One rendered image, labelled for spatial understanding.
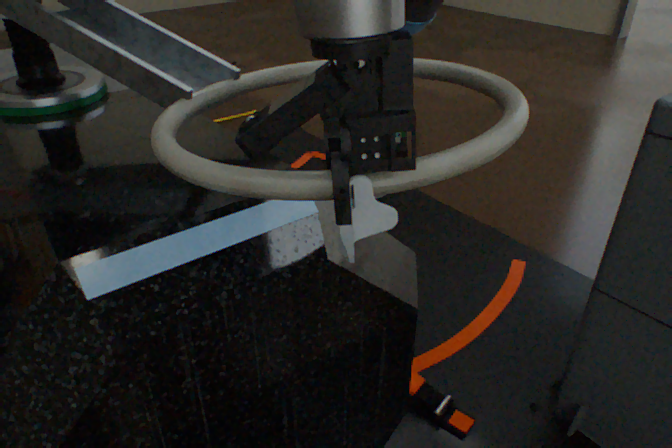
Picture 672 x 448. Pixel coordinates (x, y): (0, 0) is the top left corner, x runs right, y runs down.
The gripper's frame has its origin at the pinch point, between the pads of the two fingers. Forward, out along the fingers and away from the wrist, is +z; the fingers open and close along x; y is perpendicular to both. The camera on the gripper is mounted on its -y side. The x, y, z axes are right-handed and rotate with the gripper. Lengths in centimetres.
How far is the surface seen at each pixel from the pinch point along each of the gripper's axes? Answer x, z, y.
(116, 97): 56, -2, -42
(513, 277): 104, 84, 57
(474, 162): 2.6, -6.2, 14.0
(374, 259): 24.0, 19.0, 4.7
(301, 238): 15.0, 8.7, -5.8
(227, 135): 37.5, 1.1, -18.2
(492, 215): 148, 83, 62
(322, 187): -1.3, -6.6, -1.5
